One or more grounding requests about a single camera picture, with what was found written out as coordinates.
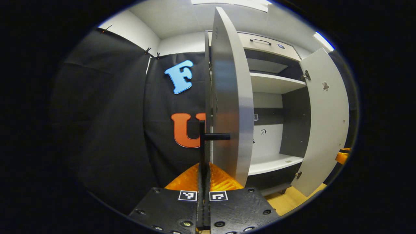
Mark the black backdrop cloth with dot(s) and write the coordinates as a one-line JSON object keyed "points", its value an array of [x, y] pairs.
{"points": [[352, 107], [113, 130]]}

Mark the beige cabinet drawer front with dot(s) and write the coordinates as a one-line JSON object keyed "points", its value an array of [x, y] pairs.
{"points": [[260, 48]]}

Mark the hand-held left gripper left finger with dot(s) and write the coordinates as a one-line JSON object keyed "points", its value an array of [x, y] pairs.
{"points": [[169, 211]]}

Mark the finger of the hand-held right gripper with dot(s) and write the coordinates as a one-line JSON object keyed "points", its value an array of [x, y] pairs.
{"points": [[346, 149], [342, 158]]}

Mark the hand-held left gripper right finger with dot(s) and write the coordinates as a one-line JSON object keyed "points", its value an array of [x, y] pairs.
{"points": [[240, 211]]}

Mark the small ceiling light panel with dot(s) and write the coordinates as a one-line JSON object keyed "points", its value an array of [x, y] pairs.
{"points": [[323, 41]]}

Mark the beige cabinet door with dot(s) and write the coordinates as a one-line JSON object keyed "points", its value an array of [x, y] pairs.
{"points": [[232, 97], [325, 130]]}

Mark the metal door hinge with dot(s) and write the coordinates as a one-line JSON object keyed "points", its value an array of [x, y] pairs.
{"points": [[305, 75], [298, 175]]}

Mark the white cabinet bottom board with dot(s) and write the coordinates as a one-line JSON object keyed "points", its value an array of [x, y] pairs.
{"points": [[269, 162]]}

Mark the white cabinet shelf board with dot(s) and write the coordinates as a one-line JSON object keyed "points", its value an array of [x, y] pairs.
{"points": [[273, 83]]}

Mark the beige double-door shoe cabinet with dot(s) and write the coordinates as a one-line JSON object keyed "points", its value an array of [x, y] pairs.
{"points": [[295, 123]]}

